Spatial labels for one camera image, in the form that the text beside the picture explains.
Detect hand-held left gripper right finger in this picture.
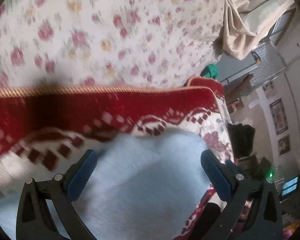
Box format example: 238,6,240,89
201,150,283,240

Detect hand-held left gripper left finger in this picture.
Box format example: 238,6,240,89
16,149,98,240

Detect light blue fleece pants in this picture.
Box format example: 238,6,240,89
0,132,211,240

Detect black bag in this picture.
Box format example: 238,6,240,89
227,122,256,158

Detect lit screen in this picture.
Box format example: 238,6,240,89
281,176,300,196

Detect red and cream plush blanket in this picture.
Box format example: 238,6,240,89
0,76,235,240

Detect green object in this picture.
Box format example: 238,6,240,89
200,64,220,81

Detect metal window grille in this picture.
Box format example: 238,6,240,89
250,11,299,89

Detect cream floral quilt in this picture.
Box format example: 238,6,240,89
0,0,227,93

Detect beige curtain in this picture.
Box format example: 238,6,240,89
219,0,297,61

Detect small framed wall picture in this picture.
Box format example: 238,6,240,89
277,135,291,157

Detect large framed wall picture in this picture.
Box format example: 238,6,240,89
269,98,289,135

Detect brown wooden post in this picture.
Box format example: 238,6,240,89
225,74,253,103

